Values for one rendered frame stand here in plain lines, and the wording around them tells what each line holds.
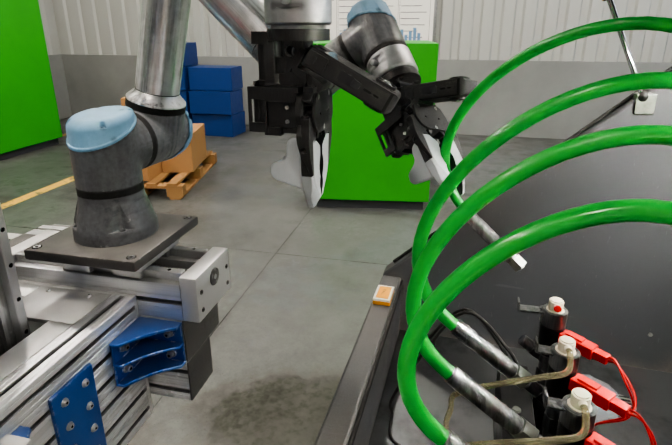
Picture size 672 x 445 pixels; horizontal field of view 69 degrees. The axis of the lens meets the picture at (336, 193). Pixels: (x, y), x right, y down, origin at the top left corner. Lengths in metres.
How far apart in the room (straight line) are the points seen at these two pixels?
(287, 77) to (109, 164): 0.46
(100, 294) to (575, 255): 0.86
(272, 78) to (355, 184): 3.40
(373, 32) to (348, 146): 3.08
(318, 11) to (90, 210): 0.59
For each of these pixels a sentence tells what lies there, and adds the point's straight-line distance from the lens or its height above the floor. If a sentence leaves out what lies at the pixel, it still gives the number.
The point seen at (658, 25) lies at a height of 1.41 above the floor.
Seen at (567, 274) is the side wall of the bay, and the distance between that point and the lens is 0.98.
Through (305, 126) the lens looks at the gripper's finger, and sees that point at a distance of 0.55.
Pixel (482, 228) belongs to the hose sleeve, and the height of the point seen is 1.15.
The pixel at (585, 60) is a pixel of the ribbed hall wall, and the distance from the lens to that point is 7.17.
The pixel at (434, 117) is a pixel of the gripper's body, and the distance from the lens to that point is 0.76.
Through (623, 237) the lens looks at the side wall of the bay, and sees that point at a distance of 0.96.
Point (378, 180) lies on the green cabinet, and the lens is 3.94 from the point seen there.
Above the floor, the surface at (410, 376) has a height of 1.17.
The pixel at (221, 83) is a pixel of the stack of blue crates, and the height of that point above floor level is 0.71.
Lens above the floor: 1.41
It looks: 19 degrees down
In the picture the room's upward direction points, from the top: straight up
